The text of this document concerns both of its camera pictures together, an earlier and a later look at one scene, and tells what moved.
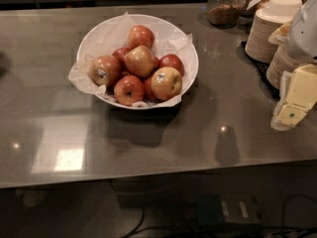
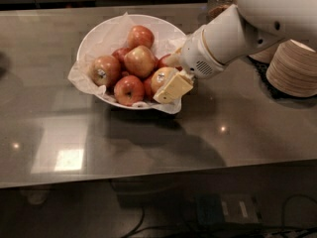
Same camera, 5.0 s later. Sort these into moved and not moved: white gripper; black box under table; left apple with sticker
Moved: white gripper
Not moved: black box under table; left apple with sticker
